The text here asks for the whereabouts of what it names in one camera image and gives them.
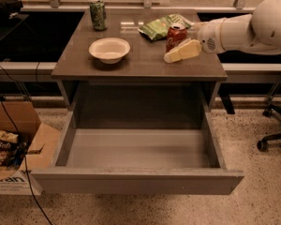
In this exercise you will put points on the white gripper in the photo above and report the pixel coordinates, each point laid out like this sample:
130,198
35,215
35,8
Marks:
210,37

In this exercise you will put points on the red coke can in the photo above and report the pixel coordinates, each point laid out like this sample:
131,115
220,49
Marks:
176,34

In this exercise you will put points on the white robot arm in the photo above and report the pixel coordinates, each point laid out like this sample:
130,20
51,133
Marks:
257,33

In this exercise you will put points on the green soda can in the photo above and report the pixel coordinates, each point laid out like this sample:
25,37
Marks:
98,15

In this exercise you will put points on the open grey top drawer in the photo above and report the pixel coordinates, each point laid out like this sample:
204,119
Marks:
139,140

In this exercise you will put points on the green chip bag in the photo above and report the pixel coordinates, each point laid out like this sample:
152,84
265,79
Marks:
158,29

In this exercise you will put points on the white paper bowl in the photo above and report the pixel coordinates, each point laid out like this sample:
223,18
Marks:
109,50

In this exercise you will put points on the brown cardboard box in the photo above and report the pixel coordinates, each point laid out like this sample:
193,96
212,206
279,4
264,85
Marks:
21,117

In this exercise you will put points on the snack bags in box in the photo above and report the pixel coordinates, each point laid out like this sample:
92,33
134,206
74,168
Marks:
12,150

